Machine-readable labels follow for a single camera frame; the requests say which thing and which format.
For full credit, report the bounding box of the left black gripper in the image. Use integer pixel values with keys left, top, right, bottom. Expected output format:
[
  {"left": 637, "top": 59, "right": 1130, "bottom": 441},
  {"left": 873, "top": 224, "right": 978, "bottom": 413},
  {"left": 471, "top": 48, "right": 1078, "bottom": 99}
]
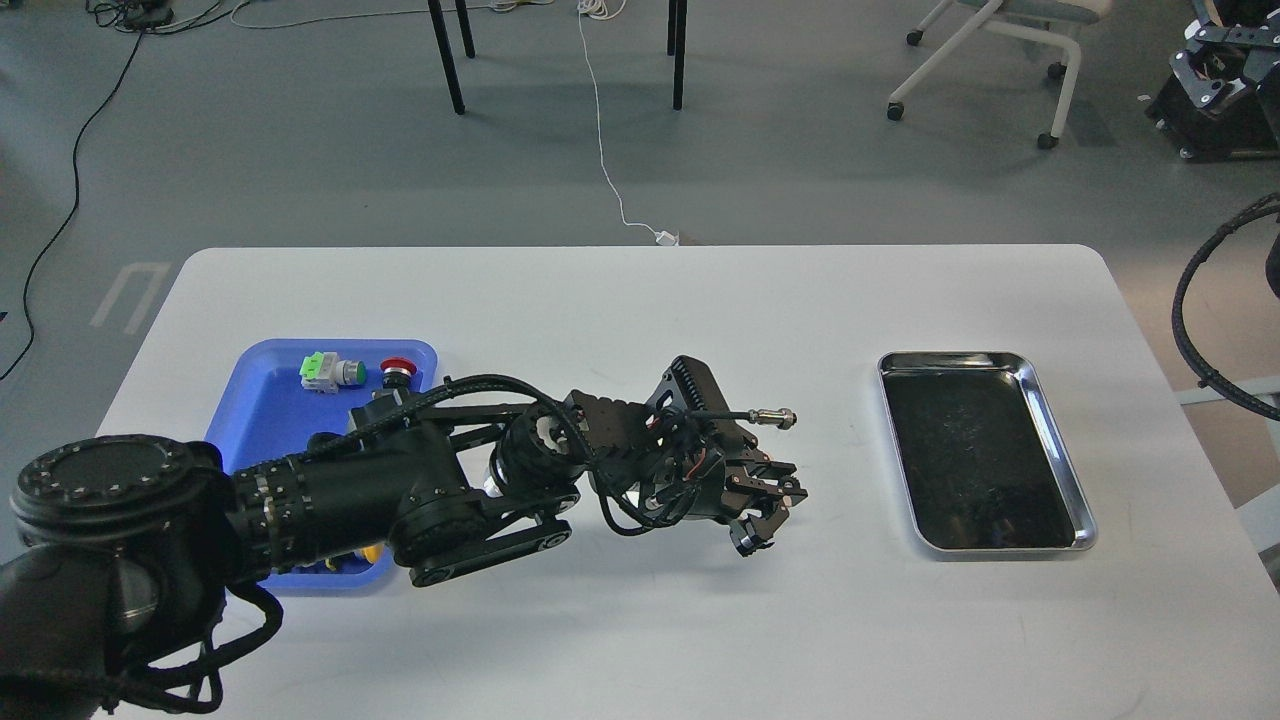
[{"left": 640, "top": 455, "right": 809, "bottom": 557}]

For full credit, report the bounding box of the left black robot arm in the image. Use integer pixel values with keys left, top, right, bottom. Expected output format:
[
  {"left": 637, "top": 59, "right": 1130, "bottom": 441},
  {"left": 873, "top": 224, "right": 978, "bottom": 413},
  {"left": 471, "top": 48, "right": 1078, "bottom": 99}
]
[{"left": 3, "top": 356, "right": 806, "bottom": 719}]

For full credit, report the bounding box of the silver metal tray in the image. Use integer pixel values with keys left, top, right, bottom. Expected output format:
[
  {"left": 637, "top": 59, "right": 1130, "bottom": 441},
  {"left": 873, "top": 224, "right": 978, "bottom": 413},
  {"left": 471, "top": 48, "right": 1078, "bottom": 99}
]
[{"left": 877, "top": 351, "right": 1098, "bottom": 561}]

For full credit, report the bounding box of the blue plastic tray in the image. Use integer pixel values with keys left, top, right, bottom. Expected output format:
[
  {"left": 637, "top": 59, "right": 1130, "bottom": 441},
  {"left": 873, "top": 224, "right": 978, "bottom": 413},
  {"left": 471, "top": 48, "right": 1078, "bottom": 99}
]
[{"left": 206, "top": 340, "right": 436, "bottom": 597}]

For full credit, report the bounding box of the red mushroom push button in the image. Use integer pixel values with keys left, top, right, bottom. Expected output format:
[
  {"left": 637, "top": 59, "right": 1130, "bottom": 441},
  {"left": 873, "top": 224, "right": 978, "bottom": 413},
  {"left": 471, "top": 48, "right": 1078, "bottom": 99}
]
[{"left": 379, "top": 356, "right": 419, "bottom": 389}]

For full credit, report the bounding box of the yellow push button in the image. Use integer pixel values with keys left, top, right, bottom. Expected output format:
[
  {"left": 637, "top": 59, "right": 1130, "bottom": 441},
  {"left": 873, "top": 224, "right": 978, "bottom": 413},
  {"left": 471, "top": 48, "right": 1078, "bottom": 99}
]
[{"left": 355, "top": 544, "right": 384, "bottom": 565}]

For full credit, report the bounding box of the green white push button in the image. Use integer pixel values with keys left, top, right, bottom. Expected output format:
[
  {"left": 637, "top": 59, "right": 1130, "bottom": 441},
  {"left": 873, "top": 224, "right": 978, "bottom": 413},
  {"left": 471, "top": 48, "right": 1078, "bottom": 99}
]
[{"left": 298, "top": 351, "right": 369, "bottom": 395}]

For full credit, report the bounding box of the black table leg right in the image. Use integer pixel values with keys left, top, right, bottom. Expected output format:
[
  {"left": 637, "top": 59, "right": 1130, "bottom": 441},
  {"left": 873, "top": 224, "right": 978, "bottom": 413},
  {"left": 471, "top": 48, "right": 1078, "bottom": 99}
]
[{"left": 666, "top": 0, "right": 689, "bottom": 111}]

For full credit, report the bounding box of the black table leg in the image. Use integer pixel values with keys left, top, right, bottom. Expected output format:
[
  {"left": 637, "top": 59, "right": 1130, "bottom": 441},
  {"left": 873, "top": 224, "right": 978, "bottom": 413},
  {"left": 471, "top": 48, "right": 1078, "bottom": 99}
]
[
  {"left": 428, "top": 0, "right": 476, "bottom": 117},
  {"left": 666, "top": 0, "right": 689, "bottom": 111}
]

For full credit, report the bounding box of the white office chair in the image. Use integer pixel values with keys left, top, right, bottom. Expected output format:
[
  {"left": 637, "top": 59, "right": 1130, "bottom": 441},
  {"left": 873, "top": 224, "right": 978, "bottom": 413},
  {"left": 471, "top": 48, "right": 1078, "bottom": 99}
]
[{"left": 887, "top": 0, "right": 1116, "bottom": 151}]

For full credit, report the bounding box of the black table leg left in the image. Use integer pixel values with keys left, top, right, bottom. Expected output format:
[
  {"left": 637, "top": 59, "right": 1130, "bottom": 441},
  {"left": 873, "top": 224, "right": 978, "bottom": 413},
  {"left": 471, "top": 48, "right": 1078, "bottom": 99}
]
[{"left": 428, "top": 0, "right": 476, "bottom": 117}]

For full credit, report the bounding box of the white cable on floor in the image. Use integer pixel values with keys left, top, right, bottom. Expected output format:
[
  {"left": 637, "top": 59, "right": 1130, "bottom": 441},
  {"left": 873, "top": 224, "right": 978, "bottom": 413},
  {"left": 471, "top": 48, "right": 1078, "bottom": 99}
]
[{"left": 577, "top": 0, "right": 681, "bottom": 247}]

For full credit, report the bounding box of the black cable on floor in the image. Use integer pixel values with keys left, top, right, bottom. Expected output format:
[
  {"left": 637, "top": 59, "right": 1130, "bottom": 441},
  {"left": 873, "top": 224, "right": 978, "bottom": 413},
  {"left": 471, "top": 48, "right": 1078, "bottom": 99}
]
[{"left": 0, "top": 0, "right": 236, "bottom": 379}]

